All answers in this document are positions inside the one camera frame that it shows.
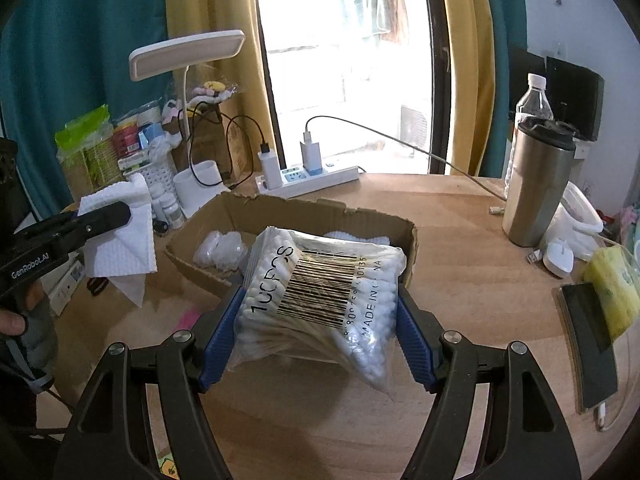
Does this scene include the black monitor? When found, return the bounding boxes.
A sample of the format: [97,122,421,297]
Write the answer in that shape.
[507,45,546,111]
[545,56,606,142]

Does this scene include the person's left hand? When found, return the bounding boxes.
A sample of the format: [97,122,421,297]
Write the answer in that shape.
[0,307,28,337]

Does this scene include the black smartphone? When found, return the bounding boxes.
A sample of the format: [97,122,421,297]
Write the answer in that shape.
[557,282,621,413]

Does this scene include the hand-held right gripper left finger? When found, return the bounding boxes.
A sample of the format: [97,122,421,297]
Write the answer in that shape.
[52,282,248,480]

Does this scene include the black door frame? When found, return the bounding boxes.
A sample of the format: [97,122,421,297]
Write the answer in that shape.
[250,0,453,177]

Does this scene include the cartoon tissue packet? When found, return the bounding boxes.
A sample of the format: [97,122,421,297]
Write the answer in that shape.
[155,452,183,480]

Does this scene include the white desk lamp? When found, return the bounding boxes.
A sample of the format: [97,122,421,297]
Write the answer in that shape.
[129,30,246,213]

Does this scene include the blue and white charger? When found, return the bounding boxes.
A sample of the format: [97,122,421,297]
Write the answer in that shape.
[299,131,323,176]

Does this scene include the white computer mouse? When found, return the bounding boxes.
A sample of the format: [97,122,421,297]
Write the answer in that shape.
[542,238,576,278]

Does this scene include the white textured cloth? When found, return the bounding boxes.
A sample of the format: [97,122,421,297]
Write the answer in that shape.
[322,230,393,248]

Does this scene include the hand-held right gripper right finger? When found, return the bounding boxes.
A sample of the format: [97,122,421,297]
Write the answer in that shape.
[397,287,583,480]

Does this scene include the cotton swab bag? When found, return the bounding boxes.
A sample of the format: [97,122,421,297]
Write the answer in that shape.
[225,226,408,393]

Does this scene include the white pill bottle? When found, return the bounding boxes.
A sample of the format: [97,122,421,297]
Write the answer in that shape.
[162,195,185,231]
[150,185,168,221]

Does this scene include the green snack packet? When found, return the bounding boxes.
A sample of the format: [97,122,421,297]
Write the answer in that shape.
[55,105,126,191]

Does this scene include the person's left forearm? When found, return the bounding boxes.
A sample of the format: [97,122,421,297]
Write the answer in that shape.
[15,290,61,401]

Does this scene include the cardboard box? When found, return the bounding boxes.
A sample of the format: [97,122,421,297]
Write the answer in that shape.
[165,191,418,306]

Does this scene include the white plastic container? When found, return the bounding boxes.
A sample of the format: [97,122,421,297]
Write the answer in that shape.
[542,181,605,261]

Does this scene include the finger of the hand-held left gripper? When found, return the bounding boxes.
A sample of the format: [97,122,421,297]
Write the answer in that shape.
[65,201,133,253]

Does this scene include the white plastic bag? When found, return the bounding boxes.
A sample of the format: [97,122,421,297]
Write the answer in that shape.
[150,132,183,161]

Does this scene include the white paper towel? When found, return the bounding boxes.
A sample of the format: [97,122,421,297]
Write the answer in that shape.
[77,174,158,308]

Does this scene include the yellow tissue pack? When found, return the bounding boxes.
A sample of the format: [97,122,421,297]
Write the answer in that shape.
[582,246,640,338]

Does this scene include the white socket adapter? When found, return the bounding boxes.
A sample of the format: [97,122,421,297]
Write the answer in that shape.
[49,252,88,317]

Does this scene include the teal curtain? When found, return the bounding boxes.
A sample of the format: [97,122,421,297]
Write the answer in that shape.
[472,0,528,178]
[0,0,171,216]

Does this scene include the red can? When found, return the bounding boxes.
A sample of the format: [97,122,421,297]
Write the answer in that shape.
[112,122,141,156]

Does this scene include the steel tumbler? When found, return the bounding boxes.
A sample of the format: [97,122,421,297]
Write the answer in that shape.
[501,117,578,248]

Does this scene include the clear bag of cotton pads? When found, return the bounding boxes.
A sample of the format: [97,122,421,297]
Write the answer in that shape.
[193,230,248,273]

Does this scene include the white balcony appliance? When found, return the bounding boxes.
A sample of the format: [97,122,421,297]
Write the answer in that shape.
[400,105,432,147]

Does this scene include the yellow curtain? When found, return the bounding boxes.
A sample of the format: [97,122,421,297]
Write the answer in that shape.
[165,0,281,181]
[435,0,483,177]

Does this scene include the white perforated basket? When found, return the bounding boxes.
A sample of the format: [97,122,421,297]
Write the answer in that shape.
[120,157,178,221]

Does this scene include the pastel soft toys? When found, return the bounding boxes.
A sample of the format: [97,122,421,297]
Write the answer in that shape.
[192,80,236,106]

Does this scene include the white power strip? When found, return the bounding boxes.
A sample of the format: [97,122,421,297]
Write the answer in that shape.
[256,165,362,198]

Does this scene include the clear water bottle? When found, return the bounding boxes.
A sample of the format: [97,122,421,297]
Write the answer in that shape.
[504,73,555,196]

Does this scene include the black charger cable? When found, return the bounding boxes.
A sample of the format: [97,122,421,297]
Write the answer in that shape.
[187,100,273,191]

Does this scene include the long charger cable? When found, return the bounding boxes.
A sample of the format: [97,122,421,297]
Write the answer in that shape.
[302,116,508,215]

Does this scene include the brown paper bag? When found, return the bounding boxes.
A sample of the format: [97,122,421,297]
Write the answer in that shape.
[190,102,246,181]

